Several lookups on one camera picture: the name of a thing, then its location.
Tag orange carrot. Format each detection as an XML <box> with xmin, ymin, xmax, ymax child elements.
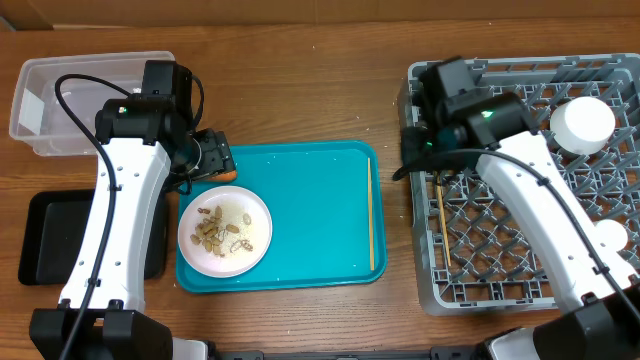
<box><xmin>210</xmin><ymin>170</ymin><xmax>237</xmax><ymax>183</ymax></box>

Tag wooden chopstick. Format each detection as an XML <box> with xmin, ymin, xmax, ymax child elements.
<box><xmin>367</xmin><ymin>158</ymin><xmax>375</xmax><ymax>271</ymax></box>
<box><xmin>434</xmin><ymin>172</ymin><xmax>451</xmax><ymax>267</ymax></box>

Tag peanut shells and rice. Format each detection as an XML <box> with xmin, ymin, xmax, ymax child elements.
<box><xmin>189</xmin><ymin>206</ymin><xmax>254</xmax><ymax>258</ymax></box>

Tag white plate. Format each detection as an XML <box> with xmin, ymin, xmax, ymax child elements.
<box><xmin>178</xmin><ymin>186</ymin><xmax>273</xmax><ymax>278</ymax></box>

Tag small white cup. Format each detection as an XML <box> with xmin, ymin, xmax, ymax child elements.
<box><xmin>594</xmin><ymin>219</ymin><xmax>628</xmax><ymax>251</ymax></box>

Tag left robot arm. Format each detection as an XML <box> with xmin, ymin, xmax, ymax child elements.
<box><xmin>29</xmin><ymin>60</ymin><xmax>237</xmax><ymax>359</ymax></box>

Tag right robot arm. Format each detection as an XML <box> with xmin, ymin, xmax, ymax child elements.
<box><xmin>393</xmin><ymin>57</ymin><xmax>639</xmax><ymax>359</ymax></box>

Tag grey dishwasher rack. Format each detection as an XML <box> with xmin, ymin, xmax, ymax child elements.
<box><xmin>409</xmin><ymin>53</ymin><xmax>639</xmax><ymax>315</ymax></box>

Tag teal serving tray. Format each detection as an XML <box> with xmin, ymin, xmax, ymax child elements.
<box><xmin>176</xmin><ymin>140</ymin><xmax>388</xmax><ymax>294</ymax></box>

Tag black plastic tray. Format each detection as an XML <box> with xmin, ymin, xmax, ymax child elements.
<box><xmin>17</xmin><ymin>186</ymin><xmax>169</xmax><ymax>287</ymax></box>

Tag clear plastic bin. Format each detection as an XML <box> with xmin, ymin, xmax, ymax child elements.
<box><xmin>8</xmin><ymin>50</ymin><xmax>188</xmax><ymax>158</ymax></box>

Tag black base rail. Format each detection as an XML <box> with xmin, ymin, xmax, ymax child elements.
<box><xmin>211</xmin><ymin>346</ymin><xmax>483</xmax><ymax>360</ymax></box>

